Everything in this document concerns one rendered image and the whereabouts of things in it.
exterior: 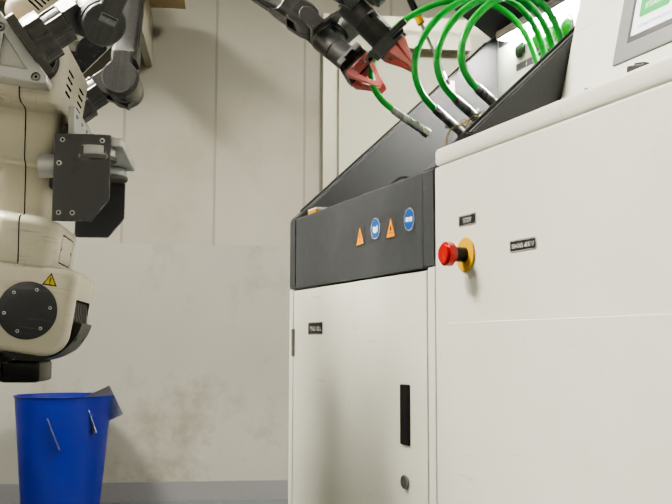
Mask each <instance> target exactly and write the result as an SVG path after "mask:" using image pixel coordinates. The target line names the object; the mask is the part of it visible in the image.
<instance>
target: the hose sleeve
mask: <svg viewBox="0 0 672 504"><path fill-rule="evenodd" d="M391 114H393V115H394V116H395V117H397V118H398V119H400V120H401V121H403V122H404V123H406V124H407V125H409V126H410V127H412V128H413V129H415V130H416V131H417V132H419V133H421V132H422V131H423V129H424V128H425V126H424V125H422V124H421V123H419V122H418V121H416V120H415V119H413V118H412V117H410V116H409V115H407V114H406V113H405V112H403V111H402V110H401V109H399V108H397V107H394V108H393V110H392V111H391Z"/></svg>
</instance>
